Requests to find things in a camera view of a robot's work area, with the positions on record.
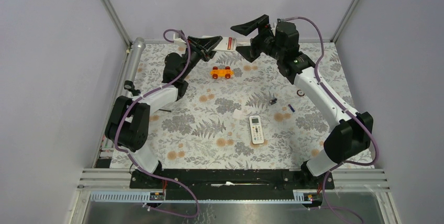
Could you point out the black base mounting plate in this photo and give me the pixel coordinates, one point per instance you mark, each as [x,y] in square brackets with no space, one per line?
[224,184]

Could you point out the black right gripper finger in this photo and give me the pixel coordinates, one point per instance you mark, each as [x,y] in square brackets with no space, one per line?
[249,53]
[261,23]

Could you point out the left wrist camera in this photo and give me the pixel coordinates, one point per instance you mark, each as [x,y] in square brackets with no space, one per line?
[179,39]

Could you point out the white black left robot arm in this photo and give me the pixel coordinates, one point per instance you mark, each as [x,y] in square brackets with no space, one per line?
[128,124]

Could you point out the floral patterned table mat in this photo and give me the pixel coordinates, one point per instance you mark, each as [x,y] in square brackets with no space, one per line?
[199,132]

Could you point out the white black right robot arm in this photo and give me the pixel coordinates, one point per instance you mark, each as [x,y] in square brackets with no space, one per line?
[350,130]

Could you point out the silver microphone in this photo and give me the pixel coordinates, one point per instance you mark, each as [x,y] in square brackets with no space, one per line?
[136,51]

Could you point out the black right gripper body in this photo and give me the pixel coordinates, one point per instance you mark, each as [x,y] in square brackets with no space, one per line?
[264,43]

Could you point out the white battery cover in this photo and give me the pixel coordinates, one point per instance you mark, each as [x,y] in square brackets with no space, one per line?
[238,114]

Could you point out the orange toy car chassis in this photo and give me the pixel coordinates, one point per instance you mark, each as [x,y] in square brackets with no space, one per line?
[225,72]

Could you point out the white remote with screen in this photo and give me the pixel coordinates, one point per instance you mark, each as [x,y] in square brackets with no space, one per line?
[256,130]

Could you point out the blue purple battery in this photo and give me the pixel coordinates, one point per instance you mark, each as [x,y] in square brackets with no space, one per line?
[291,108]

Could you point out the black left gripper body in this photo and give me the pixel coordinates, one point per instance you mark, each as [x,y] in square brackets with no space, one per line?
[191,59]

